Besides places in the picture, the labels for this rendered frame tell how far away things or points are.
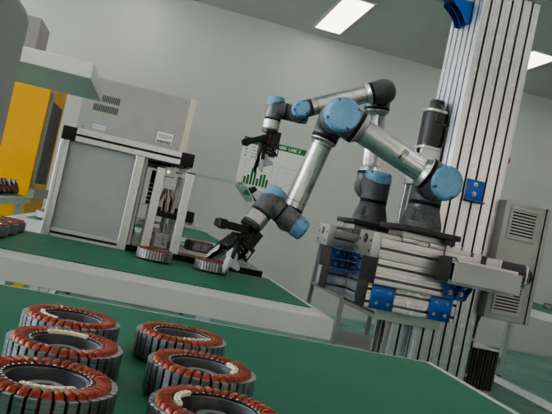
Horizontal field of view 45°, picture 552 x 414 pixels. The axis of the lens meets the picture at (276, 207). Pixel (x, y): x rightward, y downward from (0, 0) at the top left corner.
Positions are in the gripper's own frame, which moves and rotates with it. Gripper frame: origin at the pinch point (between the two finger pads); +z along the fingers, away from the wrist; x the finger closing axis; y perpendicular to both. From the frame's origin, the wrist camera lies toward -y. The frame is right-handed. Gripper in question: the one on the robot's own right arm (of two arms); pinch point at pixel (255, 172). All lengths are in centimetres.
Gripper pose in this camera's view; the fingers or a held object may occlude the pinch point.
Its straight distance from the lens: 297.9
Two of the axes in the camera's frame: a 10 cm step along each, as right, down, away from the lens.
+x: -2.4, -0.2, 9.7
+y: 9.5, 2.1, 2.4
